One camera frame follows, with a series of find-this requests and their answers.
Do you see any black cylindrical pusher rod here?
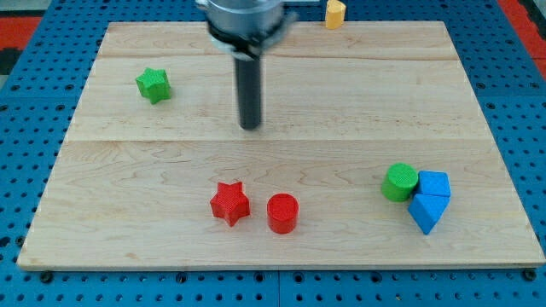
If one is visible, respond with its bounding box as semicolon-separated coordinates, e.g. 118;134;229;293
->
234;59;262;130

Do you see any green star block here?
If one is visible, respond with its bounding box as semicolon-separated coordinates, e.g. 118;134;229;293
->
136;67;171;105

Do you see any red star block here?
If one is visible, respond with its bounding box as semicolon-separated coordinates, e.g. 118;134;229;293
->
210;182;251;227

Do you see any blue cube block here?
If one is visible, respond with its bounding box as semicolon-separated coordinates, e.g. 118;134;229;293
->
415;171;451;197

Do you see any yellow block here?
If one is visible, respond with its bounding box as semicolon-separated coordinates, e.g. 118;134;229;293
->
325;0;346;30

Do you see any red cylinder block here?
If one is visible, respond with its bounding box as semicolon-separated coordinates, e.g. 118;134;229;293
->
267;193;299;235

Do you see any wooden board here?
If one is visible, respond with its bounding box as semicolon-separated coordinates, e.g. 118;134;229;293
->
17;21;545;271

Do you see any green cylinder block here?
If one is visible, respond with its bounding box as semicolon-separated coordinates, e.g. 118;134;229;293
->
380;163;419;202

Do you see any blue triangular prism block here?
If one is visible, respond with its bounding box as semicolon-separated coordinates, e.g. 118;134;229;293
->
408;194;450;235

